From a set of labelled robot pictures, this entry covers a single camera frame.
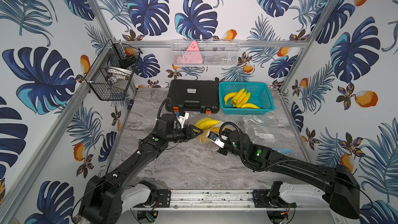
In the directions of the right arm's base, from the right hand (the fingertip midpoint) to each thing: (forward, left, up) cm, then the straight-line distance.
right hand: (214, 133), depth 76 cm
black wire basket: (+26, +56, +14) cm, 63 cm away
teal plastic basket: (+41, -37, -15) cm, 57 cm away
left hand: (0, +6, +3) cm, 7 cm away
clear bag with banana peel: (-3, +7, +2) cm, 8 cm away
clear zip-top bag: (+9, -32, -13) cm, 36 cm away
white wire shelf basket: (+45, +4, +17) cm, 49 cm away
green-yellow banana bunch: (+13, +4, -10) cm, 16 cm away
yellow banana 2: (+40, -13, -15) cm, 45 cm away
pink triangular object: (+42, +12, +17) cm, 47 cm away
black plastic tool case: (+39, +6, -13) cm, 42 cm away
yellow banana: (+29, -25, -12) cm, 40 cm away
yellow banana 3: (+39, -19, -14) cm, 46 cm away
